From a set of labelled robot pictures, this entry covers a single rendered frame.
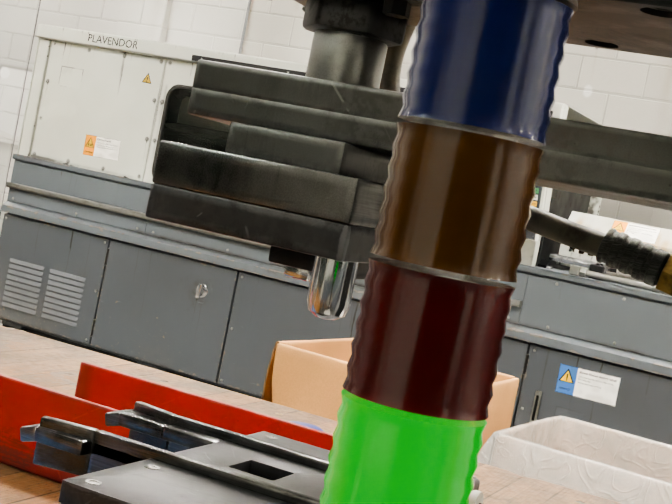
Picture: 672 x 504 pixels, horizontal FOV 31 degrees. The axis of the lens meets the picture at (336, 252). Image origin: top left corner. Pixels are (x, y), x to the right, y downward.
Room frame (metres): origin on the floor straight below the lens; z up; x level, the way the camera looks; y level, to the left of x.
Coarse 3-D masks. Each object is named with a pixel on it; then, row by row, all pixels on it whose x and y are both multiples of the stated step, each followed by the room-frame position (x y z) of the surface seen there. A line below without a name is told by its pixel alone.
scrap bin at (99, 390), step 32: (0, 384) 0.83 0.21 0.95; (32, 384) 0.82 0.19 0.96; (96, 384) 0.93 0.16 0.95; (128, 384) 0.92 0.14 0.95; (160, 384) 0.91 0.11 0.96; (0, 416) 0.83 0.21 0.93; (32, 416) 0.81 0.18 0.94; (64, 416) 0.80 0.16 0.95; (96, 416) 0.80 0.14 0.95; (192, 416) 0.90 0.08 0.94; (224, 416) 0.89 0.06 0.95; (256, 416) 0.88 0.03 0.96; (0, 448) 0.82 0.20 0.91; (32, 448) 0.81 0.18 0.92
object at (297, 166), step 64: (320, 0) 0.57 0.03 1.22; (320, 64) 0.58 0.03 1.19; (256, 128) 0.55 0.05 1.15; (320, 128) 0.55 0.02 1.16; (384, 128) 0.54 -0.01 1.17; (576, 128) 0.50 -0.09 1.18; (192, 192) 0.53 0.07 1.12; (256, 192) 0.52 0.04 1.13; (320, 192) 0.51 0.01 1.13; (576, 192) 0.57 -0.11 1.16; (640, 192) 0.49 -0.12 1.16; (320, 256) 0.51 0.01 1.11
